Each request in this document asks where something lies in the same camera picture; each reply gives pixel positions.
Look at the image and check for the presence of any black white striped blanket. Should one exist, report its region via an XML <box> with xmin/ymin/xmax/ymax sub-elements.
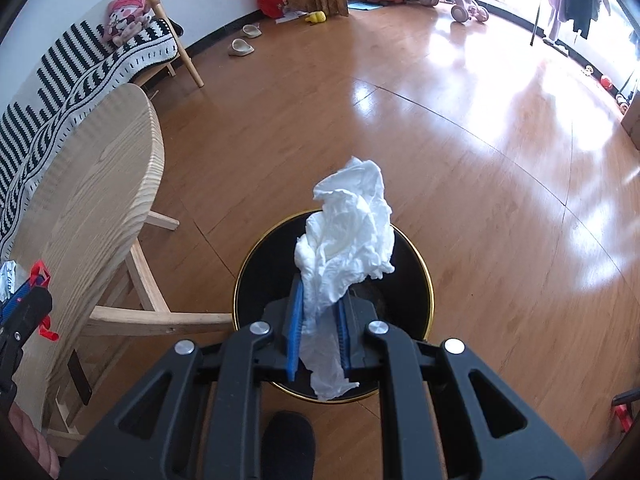
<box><xmin>0</xmin><ymin>15</ymin><xmax>181</xmax><ymax>261</ymax></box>

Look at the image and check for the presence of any cardboard box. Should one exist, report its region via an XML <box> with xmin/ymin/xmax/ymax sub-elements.
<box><xmin>620</xmin><ymin>105</ymin><xmax>640</xmax><ymax>152</ymax></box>

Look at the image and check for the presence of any person's left hand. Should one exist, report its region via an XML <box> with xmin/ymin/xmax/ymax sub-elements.
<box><xmin>9</xmin><ymin>402</ymin><xmax>62</xmax><ymax>479</ymax></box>

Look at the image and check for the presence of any wooden sofa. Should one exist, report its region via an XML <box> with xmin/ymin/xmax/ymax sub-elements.
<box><xmin>132</xmin><ymin>0</ymin><xmax>206</xmax><ymax>97</ymax></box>

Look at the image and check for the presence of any black gold-rimmed trash bin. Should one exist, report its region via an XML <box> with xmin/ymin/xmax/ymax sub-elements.
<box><xmin>232</xmin><ymin>210</ymin><xmax>435</xmax><ymax>402</ymax></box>

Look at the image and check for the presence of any white tissue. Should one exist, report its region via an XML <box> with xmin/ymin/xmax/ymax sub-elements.
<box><xmin>294</xmin><ymin>156</ymin><xmax>396</xmax><ymax>402</ymax></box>

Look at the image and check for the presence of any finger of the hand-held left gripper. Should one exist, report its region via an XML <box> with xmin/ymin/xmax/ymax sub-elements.
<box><xmin>0</xmin><ymin>281</ymin><xmax>40</xmax><ymax>323</ymax></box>

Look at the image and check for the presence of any pink plush toy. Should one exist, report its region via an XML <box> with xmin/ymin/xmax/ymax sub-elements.
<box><xmin>103</xmin><ymin>0</ymin><xmax>155</xmax><ymax>47</ymax></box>

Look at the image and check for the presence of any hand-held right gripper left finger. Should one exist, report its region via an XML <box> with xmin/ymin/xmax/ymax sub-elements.
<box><xmin>60</xmin><ymin>280</ymin><xmax>313</xmax><ymax>480</ymax></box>

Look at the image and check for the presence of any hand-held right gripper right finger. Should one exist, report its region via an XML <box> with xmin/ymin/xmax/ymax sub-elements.
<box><xmin>336</xmin><ymin>296</ymin><xmax>587</xmax><ymax>480</ymax></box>

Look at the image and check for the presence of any red plastic object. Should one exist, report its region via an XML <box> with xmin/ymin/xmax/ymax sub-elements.
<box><xmin>611</xmin><ymin>390</ymin><xmax>640</xmax><ymax>433</ymax></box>

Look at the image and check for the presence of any round wooden table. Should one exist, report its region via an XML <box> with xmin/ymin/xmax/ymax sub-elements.
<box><xmin>0</xmin><ymin>82</ymin><xmax>236</xmax><ymax>457</ymax></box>

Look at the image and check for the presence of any clothes rack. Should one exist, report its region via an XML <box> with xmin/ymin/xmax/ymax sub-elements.
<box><xmin>529</xmin><ymin>0</ymin><xmax>572</xmax><ymax>57</ymax></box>

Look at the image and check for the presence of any person's black shoe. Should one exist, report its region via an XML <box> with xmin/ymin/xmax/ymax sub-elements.
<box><xmin>261</xmin><ymin>411</ymin><xmax>317</xmax><ymax>480</ymax></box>

